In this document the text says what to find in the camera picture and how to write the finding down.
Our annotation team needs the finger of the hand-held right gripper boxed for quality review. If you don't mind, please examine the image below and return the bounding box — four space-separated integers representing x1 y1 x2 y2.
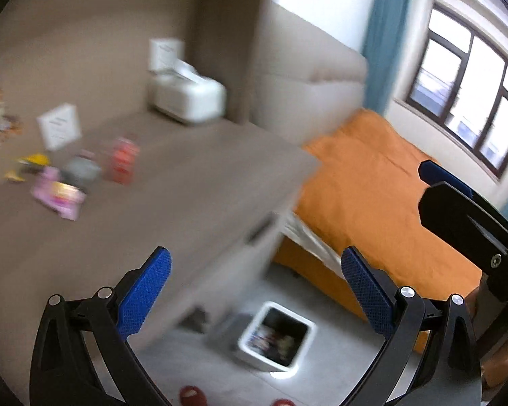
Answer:
418 160 475 198
418 181 508 272

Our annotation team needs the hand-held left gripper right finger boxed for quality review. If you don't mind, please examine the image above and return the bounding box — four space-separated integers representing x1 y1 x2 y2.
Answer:
341 245 483 406

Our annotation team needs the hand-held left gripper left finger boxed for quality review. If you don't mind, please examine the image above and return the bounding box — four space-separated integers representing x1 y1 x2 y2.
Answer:
29 246 172 406

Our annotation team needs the white trash bin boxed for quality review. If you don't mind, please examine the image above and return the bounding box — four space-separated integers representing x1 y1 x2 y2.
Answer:
238 301 317 380

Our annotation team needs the person's right hand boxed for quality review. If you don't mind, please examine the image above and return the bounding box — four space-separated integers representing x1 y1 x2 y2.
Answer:
482 344 508 390

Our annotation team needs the orange bed sheet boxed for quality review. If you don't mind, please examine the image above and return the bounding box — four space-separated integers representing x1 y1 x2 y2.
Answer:
274 108 508 354

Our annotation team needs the white bed skirt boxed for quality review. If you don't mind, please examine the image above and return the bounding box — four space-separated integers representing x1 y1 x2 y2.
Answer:
281 212 344 276

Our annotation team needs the dark framed window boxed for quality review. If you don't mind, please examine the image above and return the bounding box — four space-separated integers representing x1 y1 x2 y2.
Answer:
405 2 508 179

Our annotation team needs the wooden desk with shelves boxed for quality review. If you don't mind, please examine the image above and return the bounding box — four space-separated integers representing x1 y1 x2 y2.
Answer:
0 0 322 347

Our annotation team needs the pink yellow torn wrapper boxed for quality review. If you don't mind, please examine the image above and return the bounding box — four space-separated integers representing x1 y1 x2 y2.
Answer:
46 181 88 221

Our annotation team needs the dark grey crumpled wrapper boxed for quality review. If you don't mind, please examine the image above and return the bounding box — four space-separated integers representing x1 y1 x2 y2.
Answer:
63 150 102 189

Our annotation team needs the blue curtain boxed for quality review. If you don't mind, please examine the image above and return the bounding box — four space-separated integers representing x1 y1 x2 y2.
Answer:
361 0 414 116

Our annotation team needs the pink snack packet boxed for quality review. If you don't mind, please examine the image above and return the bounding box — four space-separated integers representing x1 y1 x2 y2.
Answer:
30 166 62 206

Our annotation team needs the beige padded headboard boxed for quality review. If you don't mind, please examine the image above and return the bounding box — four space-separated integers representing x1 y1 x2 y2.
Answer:
254 2 369 144

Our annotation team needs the yellow snack wrapper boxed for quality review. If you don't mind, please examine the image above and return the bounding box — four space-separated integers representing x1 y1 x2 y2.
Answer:
5 153 51 182

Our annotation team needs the white tissue box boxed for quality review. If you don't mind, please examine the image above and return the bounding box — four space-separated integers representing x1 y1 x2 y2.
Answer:
147 60 228 126

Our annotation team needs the white wall socket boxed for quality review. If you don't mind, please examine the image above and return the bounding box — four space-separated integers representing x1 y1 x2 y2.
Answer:
37 103 83 152
148 38 185 72

